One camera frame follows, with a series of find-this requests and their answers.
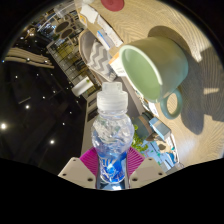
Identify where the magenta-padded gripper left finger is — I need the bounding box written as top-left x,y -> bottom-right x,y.
57,146 -> 100,190

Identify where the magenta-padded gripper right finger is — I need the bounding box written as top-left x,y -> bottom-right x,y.
125,146 -> 168,190

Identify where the clear bottle with blue label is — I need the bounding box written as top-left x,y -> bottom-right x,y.
91,81 -> 135,190

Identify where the green potted plant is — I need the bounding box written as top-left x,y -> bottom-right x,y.
130,113 -> 156,155

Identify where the brown card stand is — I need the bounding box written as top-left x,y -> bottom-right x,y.
153,139 -> 172,154

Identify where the light blue tissue box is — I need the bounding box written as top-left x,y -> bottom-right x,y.
148,116 -> 172,141

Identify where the white round pillar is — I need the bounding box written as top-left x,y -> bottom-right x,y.
71,77 -> 96,98

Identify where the group of ceiling lights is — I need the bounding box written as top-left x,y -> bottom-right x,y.
0,49 -> 74,148

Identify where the pale green ceramic mug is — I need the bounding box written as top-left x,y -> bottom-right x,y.
118,35 -> 190,120

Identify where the grey white chevron pillow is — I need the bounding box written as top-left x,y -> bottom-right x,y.
87,41 -> 118,83

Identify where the grey curved sofa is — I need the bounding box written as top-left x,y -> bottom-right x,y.
78,29 -> 118,88

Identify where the group of dining chairs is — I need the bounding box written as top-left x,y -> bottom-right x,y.
24,6 -> 81,44

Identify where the white leaflet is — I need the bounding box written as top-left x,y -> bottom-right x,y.
96,14 -> 124,48

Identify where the white paper napkin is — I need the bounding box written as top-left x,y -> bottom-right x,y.
79,3 -> 99,24

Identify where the flat round red coaster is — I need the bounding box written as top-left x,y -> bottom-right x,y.
100,0 -> 125,13

